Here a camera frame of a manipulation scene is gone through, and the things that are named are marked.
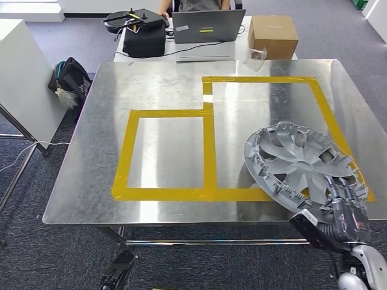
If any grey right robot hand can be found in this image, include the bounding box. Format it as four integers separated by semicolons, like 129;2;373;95
325;176;371;245

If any grey plastic wheel hubcap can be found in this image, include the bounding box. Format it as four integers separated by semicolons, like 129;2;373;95
243;121;370;220

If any yellow tape on workbench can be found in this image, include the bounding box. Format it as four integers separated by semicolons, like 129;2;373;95
111;76;376;203

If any steel workbench table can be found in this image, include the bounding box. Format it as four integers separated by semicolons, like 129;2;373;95
42;59;387;246

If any clear plastic cup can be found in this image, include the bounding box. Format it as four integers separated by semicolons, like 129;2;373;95
243;47;268;72

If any white board panel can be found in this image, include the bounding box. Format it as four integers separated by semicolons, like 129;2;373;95
362;0;387;45

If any brown cardboard box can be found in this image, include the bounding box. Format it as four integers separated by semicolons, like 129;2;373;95
248;15;299;61

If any white office desk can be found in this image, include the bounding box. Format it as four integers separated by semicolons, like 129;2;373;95
113;16;299;63

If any grey laptop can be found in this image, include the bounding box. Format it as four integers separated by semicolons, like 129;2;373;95
172;9;246;44

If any seated person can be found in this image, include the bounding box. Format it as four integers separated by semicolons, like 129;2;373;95
157;0;231;19

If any black equipment case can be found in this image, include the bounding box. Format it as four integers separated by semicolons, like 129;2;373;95
123;24;166;59

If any black bag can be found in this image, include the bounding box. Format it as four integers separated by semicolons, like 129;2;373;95
48;56;92;111

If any white panel metal table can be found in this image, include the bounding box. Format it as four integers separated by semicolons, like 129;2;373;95
0;19;69;213

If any white low platform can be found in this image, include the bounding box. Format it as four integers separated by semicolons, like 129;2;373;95
0;0;65;23

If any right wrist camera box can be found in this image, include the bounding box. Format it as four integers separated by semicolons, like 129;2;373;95
289;208;325;249

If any white cable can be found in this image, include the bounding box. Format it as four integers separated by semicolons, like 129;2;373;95
0;141;70;173

